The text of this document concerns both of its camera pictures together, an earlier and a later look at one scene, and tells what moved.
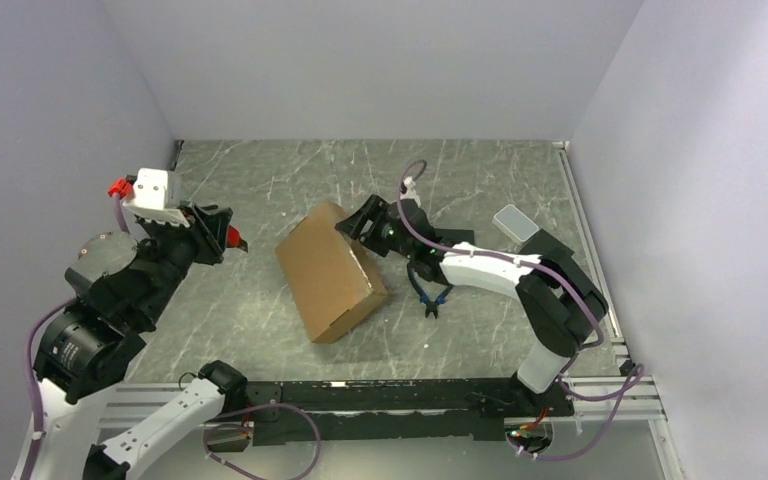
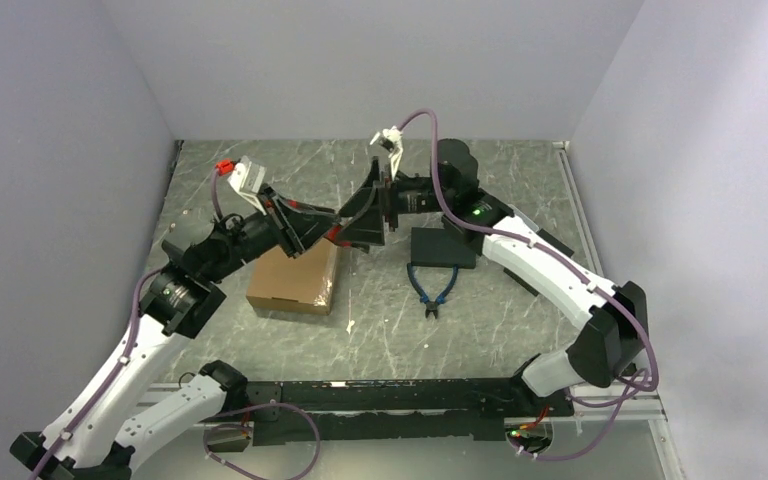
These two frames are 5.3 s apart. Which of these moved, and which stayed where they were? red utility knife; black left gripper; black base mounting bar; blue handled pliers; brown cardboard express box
Moved: red utility knife; brown cardboard express box; black left gripper
Stayed: black base mounting bar; blue handled pliers
